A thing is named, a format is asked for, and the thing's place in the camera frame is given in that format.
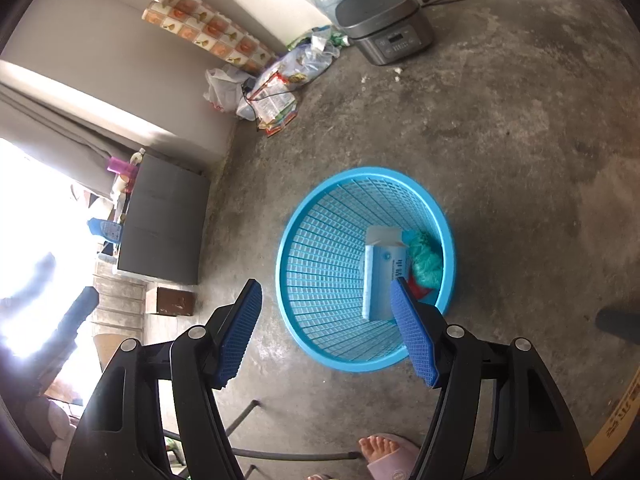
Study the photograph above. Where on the metal chair frame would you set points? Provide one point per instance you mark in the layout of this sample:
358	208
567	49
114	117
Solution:
295	455

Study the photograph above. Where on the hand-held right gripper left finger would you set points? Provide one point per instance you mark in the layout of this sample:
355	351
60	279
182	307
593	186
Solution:
242	330

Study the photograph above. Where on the dark grey rice cooker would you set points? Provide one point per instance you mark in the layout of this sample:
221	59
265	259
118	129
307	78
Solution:
385	25

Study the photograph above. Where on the person's foot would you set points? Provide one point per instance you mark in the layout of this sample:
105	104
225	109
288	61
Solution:
380	450

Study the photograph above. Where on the grey cabinet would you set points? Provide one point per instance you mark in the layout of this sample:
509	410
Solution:
165	225

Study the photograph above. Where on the blue plastic mesh basket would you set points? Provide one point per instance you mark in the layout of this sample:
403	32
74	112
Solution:
330	270

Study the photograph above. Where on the white plastic bag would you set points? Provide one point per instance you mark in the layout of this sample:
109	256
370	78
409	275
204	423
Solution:
222	90

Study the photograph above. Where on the grey curtain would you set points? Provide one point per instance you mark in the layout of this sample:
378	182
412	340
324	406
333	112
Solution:
75	125

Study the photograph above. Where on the purple cup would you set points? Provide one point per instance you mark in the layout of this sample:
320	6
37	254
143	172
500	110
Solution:
120	166

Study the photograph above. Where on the red snack packet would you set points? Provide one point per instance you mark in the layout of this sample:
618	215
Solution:
420	292

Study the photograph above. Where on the printed cardboard box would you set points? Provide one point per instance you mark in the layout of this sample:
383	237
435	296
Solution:
620	422

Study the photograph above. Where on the clear bag of bottles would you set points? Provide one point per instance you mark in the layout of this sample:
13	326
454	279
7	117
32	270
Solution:
305	60

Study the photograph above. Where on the green plastic bag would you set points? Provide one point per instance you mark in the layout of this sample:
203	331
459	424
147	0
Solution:
425	260

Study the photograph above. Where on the white and blue medicine box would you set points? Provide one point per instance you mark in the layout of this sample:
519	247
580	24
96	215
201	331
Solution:
382	280

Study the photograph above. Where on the small brown wooden box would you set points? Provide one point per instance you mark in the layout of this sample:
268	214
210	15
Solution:
170	301

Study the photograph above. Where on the fruit patterned roll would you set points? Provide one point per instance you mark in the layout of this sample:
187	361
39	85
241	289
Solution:
210	27

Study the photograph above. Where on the pink slipper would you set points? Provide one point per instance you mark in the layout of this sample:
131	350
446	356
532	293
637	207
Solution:
395	467

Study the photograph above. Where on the blue detergent bottle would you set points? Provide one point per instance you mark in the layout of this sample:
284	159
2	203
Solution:
107	231

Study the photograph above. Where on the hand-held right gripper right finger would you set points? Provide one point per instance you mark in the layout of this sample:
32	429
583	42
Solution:
415	335

